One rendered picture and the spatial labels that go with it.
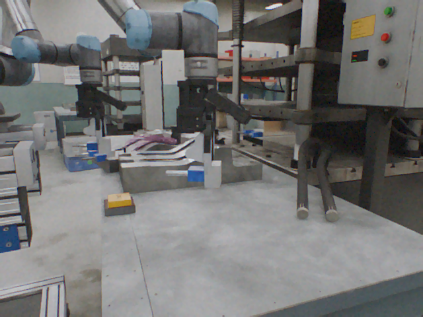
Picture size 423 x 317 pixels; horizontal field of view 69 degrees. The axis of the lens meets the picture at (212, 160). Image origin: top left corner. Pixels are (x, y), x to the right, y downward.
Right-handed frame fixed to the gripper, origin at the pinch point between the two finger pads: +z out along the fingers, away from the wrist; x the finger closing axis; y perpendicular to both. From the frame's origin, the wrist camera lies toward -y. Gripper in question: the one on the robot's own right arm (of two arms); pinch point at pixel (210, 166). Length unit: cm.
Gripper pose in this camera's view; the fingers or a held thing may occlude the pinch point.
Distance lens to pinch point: 72.3
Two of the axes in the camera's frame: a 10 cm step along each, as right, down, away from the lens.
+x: -0.9, 2.2, -9.7
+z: 0.0, 9.8, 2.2
